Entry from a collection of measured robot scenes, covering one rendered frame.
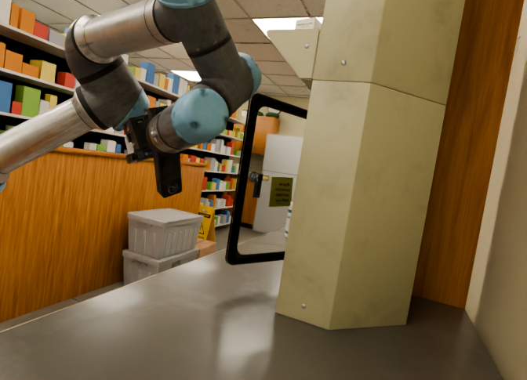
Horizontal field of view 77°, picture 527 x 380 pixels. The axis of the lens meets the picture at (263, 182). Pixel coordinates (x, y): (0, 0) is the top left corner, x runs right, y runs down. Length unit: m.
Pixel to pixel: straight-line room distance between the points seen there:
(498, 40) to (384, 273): 0.67
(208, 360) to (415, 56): 0.64
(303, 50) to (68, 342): 0.63
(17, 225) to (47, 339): 2.02
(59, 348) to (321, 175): 0.50
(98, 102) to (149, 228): 2.11
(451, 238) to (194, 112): 0.77
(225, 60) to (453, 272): 0.79
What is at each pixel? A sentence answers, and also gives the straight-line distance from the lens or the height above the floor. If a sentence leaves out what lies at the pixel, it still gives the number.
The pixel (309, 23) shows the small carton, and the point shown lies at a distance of 0.82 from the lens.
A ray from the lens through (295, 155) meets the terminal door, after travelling 0.85.
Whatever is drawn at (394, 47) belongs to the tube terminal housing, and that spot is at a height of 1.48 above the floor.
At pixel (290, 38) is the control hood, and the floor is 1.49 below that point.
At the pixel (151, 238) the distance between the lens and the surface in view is 2.90.
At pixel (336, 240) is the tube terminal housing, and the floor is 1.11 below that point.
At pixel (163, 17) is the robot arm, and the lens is 0.56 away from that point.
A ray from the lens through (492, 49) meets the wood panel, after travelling 1.08.
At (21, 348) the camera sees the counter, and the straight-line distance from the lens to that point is 0.59.
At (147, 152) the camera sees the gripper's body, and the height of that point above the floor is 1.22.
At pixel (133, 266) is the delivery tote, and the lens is 3.07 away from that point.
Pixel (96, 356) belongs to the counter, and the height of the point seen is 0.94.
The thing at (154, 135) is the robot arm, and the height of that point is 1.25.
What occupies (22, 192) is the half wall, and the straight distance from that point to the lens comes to 2.55.
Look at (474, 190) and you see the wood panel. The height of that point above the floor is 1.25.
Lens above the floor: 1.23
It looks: 3 degrees down
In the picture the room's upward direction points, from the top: 9 degrees clockwise
